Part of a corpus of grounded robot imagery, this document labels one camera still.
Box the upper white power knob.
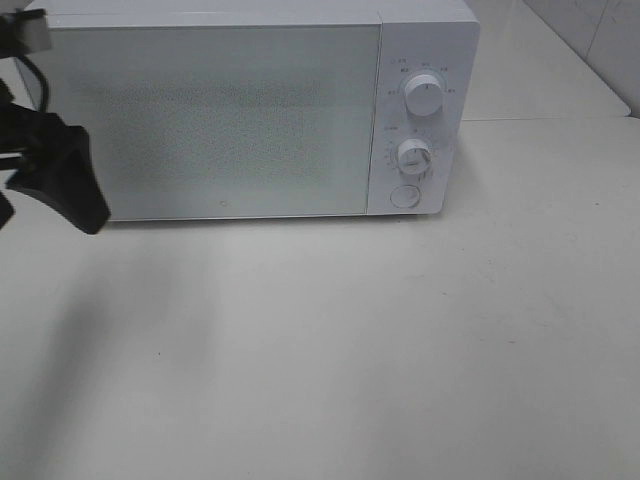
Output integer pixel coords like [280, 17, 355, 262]
[404, 73, 444, 117]

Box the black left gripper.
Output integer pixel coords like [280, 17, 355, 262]
[0, 79, 110, 235]

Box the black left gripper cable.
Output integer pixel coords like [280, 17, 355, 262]
[17, 53, 51, 115]

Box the white microwave oven body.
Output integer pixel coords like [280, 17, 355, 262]
[42, 1, 480, 217]

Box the round door release button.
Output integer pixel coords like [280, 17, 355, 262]
[390, 185, 421, 209]

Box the white microwave door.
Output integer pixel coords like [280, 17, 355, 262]
[34, 26, 379, 221]

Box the white timer knob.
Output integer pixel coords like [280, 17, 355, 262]
[396, 139, 431, 176]

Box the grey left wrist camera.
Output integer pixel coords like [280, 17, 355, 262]
[0, 8, 52, 59]

